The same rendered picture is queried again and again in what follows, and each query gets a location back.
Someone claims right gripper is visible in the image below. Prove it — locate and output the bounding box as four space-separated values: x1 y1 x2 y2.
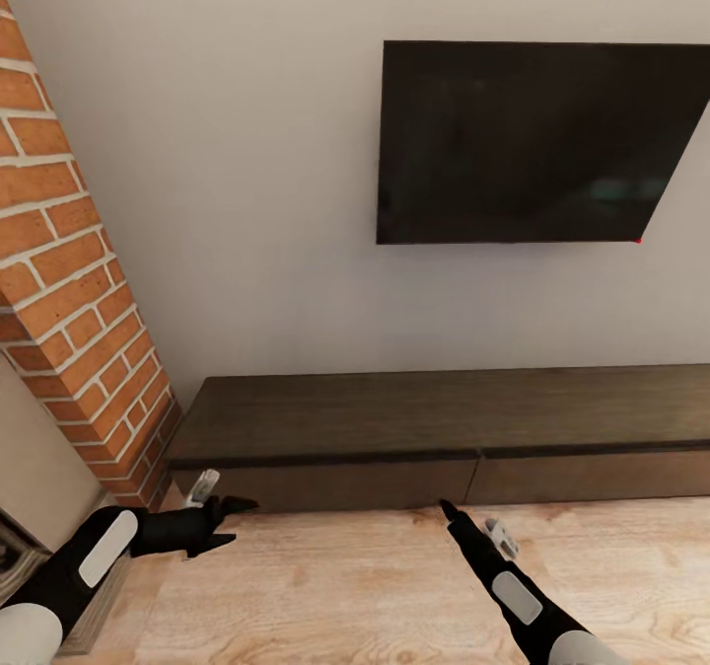
440 498 497 573

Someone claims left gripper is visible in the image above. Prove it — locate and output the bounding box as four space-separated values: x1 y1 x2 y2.
159 496 258 558

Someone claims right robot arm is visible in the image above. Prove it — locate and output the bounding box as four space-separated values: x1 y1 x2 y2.
440 498 633 665

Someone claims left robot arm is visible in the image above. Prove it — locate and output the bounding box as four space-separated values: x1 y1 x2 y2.
0 470 258 665

